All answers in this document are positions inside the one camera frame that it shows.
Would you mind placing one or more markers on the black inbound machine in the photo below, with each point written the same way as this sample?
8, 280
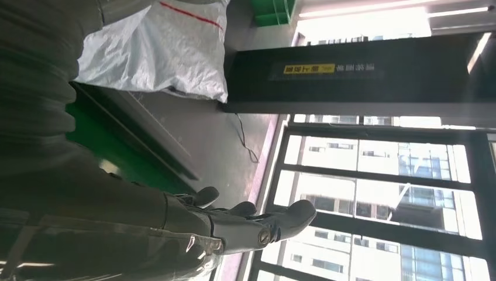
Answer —
387, 77

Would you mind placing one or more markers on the long ceiling light strip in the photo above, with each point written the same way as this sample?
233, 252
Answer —
368, 8

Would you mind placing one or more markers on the green plastic crate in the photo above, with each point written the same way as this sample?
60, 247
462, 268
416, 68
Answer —
271, 11

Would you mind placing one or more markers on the grey conveyor side frame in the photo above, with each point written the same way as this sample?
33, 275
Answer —
151, 134

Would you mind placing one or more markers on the black window frame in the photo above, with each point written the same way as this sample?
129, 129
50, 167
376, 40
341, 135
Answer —
379, 176

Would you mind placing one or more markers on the grey ribbed right arm sleeve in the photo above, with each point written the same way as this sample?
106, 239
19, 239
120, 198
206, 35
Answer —
35, 77

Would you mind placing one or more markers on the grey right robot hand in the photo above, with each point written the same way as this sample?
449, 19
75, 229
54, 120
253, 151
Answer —
116, 201

